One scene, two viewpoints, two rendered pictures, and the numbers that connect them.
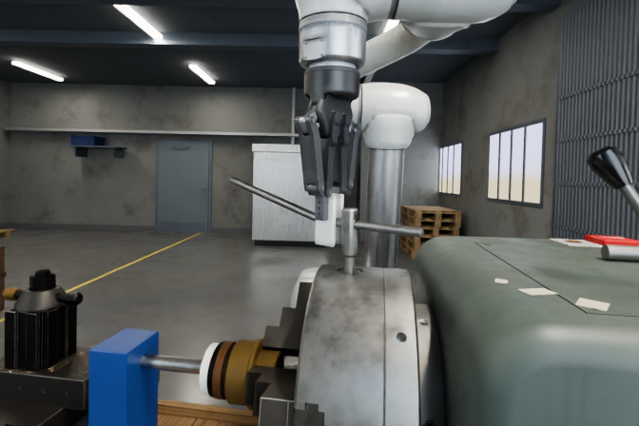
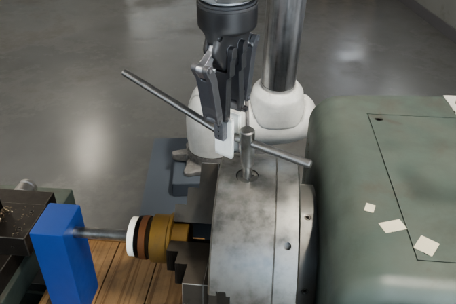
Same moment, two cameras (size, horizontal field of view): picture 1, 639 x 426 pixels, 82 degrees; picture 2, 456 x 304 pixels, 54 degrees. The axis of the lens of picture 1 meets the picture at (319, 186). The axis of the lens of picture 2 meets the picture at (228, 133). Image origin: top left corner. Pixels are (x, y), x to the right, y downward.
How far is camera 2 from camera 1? 29 cm
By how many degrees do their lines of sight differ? 31
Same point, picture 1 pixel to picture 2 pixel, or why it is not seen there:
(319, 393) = (226, 286)
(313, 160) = (211, 101)
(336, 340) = (237, 250)
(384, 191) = (286, 10)
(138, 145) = not seen: outside the picture
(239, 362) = (157, 239)
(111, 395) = (56, 260)
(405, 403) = (287, 291)
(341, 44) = not seen: outside the picture
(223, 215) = not seen: outside the picture
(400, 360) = (285, 264)
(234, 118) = not seen: outside the picture
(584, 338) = (404, 289)
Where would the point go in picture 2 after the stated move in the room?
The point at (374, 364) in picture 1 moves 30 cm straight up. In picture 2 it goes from (265, 267) to (279, 63)
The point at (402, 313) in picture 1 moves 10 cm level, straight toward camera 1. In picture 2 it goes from (290, 225) to (284, 282)
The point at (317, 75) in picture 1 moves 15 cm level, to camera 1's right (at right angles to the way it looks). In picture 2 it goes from (211, 17) to (338, 15)
